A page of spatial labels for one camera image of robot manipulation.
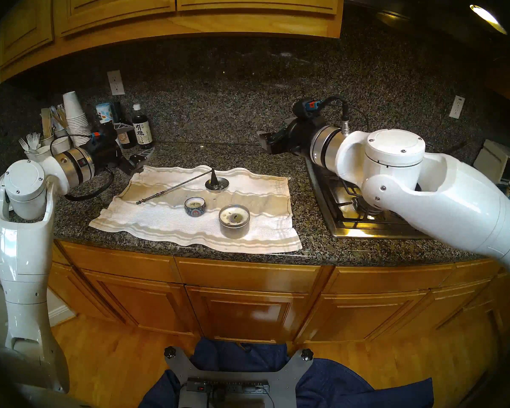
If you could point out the steel gas stove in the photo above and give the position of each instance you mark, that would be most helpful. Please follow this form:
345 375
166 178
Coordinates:
344 216

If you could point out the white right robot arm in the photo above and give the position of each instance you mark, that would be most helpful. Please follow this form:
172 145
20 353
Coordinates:
450 194

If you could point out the white narrow wall outlet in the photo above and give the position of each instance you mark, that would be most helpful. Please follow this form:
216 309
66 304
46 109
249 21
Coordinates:
457 107

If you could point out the paper cup holding wooden sticks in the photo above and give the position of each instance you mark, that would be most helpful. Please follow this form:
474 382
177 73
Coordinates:
47 140

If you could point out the white blue salt canister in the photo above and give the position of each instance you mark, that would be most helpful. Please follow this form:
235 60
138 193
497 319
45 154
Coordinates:
105 113

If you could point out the black power strip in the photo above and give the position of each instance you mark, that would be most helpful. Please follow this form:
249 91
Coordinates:
227 386

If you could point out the soy sauce bottle white label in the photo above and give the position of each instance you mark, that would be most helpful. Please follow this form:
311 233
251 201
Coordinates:
143 133

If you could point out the dark glass bottle beige label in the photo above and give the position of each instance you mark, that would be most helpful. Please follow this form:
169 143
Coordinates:
127 139

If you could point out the white panelled door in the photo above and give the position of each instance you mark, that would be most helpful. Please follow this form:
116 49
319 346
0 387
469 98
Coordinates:
61 311

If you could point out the wooden wall cabinets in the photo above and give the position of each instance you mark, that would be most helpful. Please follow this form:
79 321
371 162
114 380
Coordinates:
110 7

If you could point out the wooden utensil bundle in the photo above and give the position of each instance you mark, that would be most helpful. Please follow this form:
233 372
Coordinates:
60 118

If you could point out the dark blue cloth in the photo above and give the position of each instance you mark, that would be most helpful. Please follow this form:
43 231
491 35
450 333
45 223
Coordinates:
344 386

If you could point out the white double wall outlet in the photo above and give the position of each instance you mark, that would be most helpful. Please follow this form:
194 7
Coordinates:
116 82

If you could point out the round tin candle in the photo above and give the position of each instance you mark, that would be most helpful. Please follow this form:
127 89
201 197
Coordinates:
234 222

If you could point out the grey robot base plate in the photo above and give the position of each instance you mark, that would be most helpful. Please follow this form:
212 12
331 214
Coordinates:
289 377

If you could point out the small patterned candle cup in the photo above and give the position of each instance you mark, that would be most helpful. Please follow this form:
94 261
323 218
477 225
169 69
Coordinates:
195 207

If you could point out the white plastic fork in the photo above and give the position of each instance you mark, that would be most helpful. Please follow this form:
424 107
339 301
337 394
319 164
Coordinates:
24 144
34 139

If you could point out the black base plate knob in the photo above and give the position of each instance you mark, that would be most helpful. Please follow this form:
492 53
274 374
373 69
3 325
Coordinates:
307 355
170 352

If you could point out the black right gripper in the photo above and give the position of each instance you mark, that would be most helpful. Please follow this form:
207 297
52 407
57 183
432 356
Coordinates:
299 135

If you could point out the white paper cup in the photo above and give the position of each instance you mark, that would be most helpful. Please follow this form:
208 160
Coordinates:
61 144
44 150

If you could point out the range hood lamp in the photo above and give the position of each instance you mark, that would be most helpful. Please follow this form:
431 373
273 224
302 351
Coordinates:
486 16

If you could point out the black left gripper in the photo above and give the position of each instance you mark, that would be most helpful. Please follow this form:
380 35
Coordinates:
104 150

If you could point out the white beige striped towel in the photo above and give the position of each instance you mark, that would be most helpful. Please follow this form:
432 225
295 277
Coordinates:
174 228

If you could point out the wooden base cabinets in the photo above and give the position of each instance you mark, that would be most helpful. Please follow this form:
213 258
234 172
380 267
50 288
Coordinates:
246 309

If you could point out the small round metal dish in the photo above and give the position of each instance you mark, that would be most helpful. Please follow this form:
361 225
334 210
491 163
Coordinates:
222 182

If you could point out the stack of white paper cups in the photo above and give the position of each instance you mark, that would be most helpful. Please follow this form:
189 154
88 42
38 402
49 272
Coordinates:
78 122

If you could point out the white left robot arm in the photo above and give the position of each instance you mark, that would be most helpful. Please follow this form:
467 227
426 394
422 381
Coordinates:
25 262

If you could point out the paper cup holding forks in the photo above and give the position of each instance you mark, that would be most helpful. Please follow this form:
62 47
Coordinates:
32 154

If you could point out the flat wooden stirrer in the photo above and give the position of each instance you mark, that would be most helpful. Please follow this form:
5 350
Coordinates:
46 120

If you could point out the dark range hood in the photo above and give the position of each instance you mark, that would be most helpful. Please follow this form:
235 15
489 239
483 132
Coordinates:
408 7

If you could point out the black metal candle snuffer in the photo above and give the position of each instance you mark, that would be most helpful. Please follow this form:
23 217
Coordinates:
170 188

